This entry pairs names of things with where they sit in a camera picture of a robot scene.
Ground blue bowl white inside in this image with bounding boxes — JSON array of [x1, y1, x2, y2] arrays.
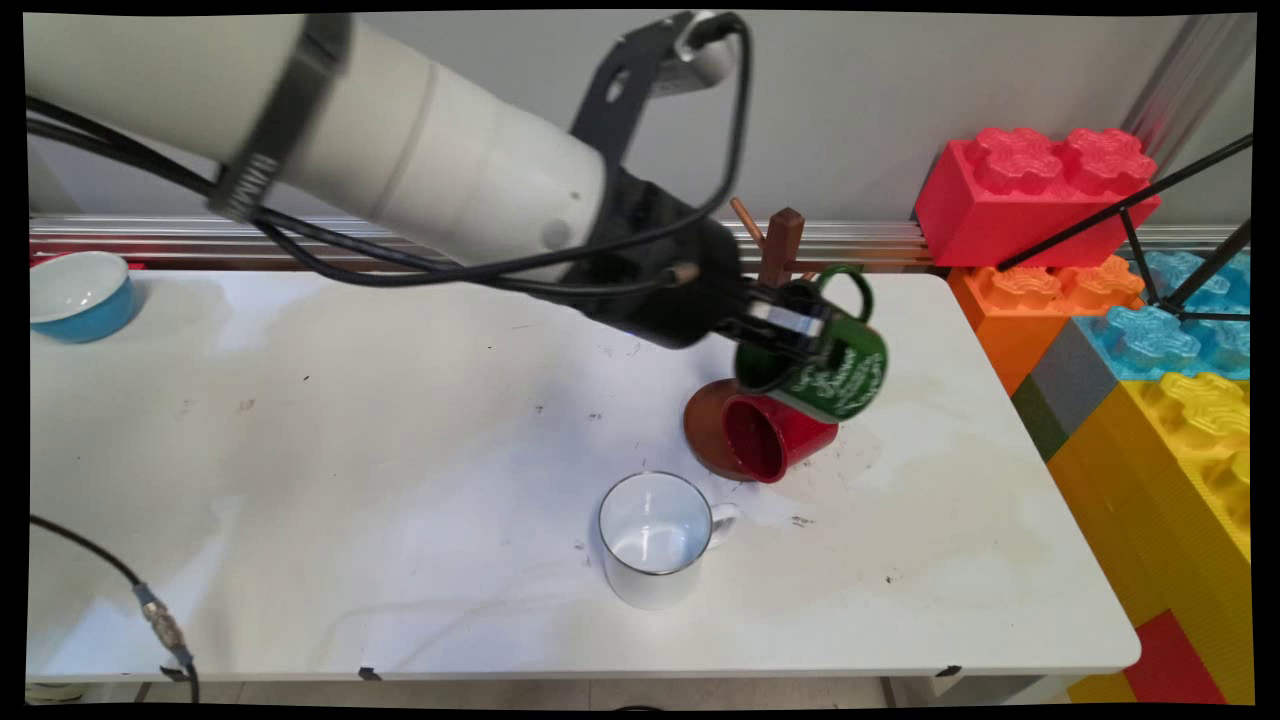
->
[[30, 250, 137, 344]]

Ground green enamel mug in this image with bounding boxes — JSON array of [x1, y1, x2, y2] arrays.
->
[[735, 264, 889, 424]]

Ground white enamel mug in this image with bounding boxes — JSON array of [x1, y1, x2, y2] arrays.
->
[[598, 471, 742, 611]]

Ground orange giant toy brick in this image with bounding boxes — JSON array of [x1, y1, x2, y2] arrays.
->
[[948, 256, 1144, 396]]

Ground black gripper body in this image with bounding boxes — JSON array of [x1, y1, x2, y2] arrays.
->
[[558, 165, 753, 352]]

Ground black camera cable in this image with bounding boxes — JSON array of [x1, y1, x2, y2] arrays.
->
[[25, 12, 752, 289]]

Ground grey giant toy brick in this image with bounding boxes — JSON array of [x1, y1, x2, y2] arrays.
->
[[1028, 318, 1121, 441]]

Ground black strap on arm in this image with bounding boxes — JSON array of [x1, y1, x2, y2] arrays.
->
[[207, 14, 354, 224]]

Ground yellow giant toy brick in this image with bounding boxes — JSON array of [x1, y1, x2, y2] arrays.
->
[[1045, 372, 1253, 706]]

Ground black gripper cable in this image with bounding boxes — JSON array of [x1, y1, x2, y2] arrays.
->
[[25, 115, 701, 299]]

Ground brown wooden mug tree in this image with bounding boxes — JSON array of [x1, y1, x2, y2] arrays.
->
[[683, 197, 816, 483]]

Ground black tripod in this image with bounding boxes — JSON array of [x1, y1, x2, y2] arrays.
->
[[995, 135, 1253, 326]]

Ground horizontal aluminium rail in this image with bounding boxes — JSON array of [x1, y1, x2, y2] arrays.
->
[[30, 212, 1241, 273]]

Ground slanted aluminium profile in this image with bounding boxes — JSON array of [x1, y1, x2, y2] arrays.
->
[[1120, 15, 1256, 151]]

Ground red giant toy brick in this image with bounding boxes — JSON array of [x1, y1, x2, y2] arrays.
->
[[913, 127, 1162, 271]]

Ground dark green giant toy brick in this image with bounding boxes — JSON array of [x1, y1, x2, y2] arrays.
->
[[1010, 378, 1069, 463]]

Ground small red flat toy brick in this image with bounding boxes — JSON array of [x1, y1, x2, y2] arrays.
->
[[1120, 610, 1226, 705]]

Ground light blue giant toy brick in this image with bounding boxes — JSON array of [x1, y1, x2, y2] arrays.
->
[[1075, 250, 1251, 381]]

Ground red enamel mug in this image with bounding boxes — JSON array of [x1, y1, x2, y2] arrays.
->
[[722, 393, 841, 485]]

